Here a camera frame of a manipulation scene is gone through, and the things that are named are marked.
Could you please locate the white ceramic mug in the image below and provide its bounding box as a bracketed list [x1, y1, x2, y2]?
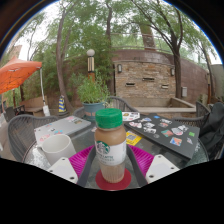
[36, 133, 77, 166]

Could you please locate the green plant in blue pot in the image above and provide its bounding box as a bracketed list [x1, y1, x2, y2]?
[74, 74, 111, 123]

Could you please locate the orange patio umbrella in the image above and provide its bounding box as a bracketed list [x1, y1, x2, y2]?
[0, 55, 51, 117]

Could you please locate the black jacket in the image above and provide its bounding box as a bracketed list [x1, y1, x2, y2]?
[199, 101, 224, 153]

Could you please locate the slender leaning tree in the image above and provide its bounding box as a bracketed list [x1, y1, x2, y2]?
[46, 3, 88, 113]

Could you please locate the white sticker sheet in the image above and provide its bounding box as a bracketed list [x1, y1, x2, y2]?
[121, 111, 141, 122]

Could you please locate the yellow sticker card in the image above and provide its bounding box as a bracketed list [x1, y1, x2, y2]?
[125, 130, 143, 147]

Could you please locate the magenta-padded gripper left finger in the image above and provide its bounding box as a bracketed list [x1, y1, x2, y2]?
[46, 144, 98, 188]

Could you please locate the globe-topped lamp post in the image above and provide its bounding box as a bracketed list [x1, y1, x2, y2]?
[86, 48, 96, 83]

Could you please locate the flat round red coaster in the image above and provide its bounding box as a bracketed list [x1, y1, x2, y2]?
[95, 167, 133, 192]

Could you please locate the silver laptop with stickers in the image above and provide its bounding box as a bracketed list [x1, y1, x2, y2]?
[33, 115, 93, 146]

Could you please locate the grey wicker patio chair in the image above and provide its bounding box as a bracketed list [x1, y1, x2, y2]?
[72, 95, 139, 119]
[173, 100, 224, 161]
[7, 114, 59, 163]

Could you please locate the dark-trunked branching tree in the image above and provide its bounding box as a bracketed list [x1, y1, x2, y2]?
[129, 0, 201, 100]

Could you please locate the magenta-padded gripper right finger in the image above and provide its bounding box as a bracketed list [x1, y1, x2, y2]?
[125, 143, 181, 188]

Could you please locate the green-capped coffee drink bottle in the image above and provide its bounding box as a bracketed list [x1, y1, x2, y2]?
[94, 108, 128, 184]

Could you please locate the blue and yellow striped cone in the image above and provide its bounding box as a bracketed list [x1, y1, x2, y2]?
[58, 94, 68, 114]

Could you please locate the dark metal patio chair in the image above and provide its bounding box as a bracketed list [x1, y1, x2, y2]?
[3, 104, 26, 123]

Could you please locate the black laptop with stickers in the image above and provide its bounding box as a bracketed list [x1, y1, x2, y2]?
[123, 113, 201, 160]

